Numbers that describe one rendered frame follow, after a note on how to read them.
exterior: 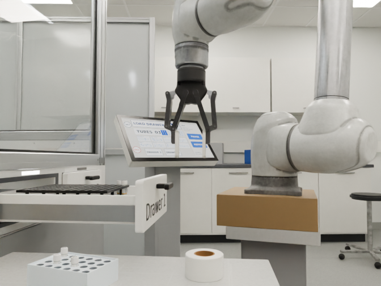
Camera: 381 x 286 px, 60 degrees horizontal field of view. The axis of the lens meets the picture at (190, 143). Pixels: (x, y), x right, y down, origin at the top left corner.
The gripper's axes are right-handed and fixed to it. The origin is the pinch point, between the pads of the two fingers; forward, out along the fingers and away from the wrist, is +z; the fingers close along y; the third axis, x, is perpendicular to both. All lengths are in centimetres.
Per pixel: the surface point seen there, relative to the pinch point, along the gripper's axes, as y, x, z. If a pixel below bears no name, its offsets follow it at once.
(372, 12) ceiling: -194, -341, -186
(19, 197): 36.7, 15.2, 12.4
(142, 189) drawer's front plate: 8.3, 17.0, 9.9
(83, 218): 21.7, 15.3, 16.6
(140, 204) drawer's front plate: 8.7, 17.0, 12.9
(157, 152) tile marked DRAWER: 24, -76, 0
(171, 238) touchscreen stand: 19, -91, 45
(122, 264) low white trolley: 11.7, 19.0, 24.9
